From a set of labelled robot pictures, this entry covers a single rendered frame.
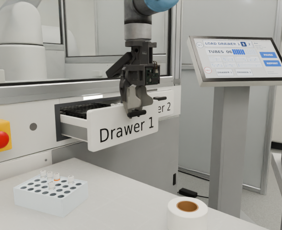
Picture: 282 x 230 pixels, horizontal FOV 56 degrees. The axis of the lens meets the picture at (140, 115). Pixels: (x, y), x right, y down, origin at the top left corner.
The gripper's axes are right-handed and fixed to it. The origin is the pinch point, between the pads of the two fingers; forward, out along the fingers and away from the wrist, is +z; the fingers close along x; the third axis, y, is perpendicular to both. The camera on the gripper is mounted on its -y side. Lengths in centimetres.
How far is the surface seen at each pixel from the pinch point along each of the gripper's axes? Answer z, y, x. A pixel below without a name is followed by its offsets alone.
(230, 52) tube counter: -20, -7, 87
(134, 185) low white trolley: 14.5, 11.6, -12.5
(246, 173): 77, -17, 163
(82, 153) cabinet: 15.0, -17.6, -5.3
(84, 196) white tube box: 13.6, 8.5, -24.7
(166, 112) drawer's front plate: 7.5, -15.8, 40.2
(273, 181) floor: 91, -3, 192
